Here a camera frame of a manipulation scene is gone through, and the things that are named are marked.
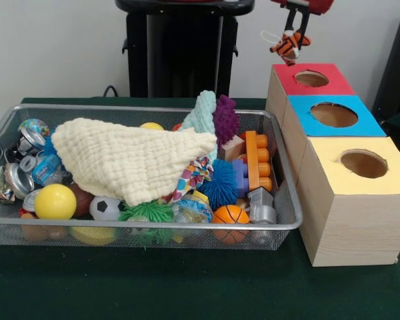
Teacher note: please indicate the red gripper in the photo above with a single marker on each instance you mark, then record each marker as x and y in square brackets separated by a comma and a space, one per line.
[320, 6]

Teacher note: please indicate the tiger plush toy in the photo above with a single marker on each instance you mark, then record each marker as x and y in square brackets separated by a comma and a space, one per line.
[288, 45]

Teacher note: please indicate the cream waffle cloth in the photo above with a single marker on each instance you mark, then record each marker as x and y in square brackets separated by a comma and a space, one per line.
[126, 160]

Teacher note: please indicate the wooden box with three holes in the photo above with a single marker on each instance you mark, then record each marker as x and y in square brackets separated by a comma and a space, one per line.
[353, 226]

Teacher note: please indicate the clear mesh bin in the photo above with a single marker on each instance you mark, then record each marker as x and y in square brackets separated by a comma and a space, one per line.
[6, 235]

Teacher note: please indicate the black chair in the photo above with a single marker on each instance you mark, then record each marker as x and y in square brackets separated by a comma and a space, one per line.
[396, 66]

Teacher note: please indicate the purple spiky toy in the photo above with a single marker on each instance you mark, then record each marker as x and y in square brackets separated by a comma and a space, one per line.
[225, 121]

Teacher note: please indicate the light teal waffle cloth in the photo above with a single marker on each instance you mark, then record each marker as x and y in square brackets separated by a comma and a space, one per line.
[203, 110]

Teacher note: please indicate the orange building block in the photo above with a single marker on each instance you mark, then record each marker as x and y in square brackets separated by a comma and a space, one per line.
[252, 160]

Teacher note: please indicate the blue spiky ball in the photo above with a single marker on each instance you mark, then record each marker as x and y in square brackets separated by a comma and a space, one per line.
[220, 185]

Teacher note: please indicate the orange toy basketball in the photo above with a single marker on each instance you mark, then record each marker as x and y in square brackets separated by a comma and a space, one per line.
[230, 215]

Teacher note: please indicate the green spiky ball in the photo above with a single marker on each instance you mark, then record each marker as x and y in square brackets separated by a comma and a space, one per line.
[146, 211]

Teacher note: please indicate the small soccer ball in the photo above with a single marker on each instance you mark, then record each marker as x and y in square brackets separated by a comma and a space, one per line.
[103, 208]

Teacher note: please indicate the large yellow ball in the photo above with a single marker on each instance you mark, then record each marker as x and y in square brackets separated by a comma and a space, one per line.
[55, 201]

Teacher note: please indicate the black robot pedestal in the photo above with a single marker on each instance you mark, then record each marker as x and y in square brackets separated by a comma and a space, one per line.
[186, 50]

